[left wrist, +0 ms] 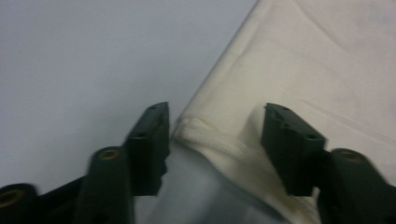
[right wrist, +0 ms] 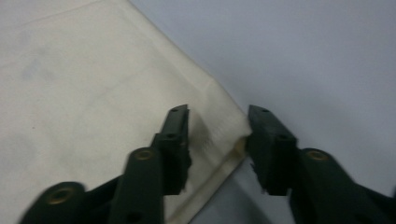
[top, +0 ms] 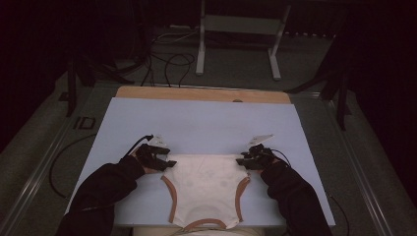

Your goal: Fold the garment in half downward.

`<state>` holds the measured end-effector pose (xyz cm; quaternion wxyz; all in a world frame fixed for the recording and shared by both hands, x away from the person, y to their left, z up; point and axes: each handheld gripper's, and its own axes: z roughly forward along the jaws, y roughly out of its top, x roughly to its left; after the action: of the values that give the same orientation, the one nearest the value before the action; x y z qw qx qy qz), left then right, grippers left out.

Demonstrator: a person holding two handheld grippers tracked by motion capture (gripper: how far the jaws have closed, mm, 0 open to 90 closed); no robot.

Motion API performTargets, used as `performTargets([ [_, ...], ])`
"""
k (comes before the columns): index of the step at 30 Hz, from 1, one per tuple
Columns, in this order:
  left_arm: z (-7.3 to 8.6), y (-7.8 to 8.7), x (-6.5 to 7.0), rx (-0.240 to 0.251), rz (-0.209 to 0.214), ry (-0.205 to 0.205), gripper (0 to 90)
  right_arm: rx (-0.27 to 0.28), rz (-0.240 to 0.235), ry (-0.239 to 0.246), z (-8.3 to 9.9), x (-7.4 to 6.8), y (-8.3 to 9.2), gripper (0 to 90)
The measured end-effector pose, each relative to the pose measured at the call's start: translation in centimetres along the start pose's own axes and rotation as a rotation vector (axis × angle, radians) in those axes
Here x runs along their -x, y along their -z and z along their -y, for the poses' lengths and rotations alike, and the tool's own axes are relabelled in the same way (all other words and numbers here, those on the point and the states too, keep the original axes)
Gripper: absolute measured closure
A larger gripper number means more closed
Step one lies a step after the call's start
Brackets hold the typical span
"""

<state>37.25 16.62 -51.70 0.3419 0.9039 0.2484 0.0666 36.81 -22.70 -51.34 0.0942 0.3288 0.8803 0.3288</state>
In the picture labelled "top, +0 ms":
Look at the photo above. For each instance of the person's right hand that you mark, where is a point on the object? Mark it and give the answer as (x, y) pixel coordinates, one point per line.
(265, 170)

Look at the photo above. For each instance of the light blue table mat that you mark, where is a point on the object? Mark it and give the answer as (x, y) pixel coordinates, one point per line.
(203, 128)

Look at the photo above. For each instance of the metal floor rail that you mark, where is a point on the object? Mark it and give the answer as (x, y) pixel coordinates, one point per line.
(377, 164)
(36, 178)

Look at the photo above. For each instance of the person's left hand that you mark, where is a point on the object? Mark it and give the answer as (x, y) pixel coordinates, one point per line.
(149, 170)

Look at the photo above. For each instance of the black square floor socket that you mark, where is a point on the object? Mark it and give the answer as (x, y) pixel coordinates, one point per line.
(78, 123)

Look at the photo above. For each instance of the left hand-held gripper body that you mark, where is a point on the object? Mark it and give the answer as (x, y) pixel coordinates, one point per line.
(147, 154)

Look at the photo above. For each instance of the white baby bodysuit brown trim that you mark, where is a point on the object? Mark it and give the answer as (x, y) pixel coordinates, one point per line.
(206, 193)

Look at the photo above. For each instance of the wooden table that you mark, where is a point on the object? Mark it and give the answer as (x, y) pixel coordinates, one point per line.
(196, 94)

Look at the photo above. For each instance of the grey metal stand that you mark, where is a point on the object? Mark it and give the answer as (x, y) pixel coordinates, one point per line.
(242, 24)

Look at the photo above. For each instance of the black tripod stand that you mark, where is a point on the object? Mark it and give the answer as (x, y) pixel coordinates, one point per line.
(342, 98)
(70, 88)

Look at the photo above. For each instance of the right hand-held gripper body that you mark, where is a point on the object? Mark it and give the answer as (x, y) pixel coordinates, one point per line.
(265, 157)

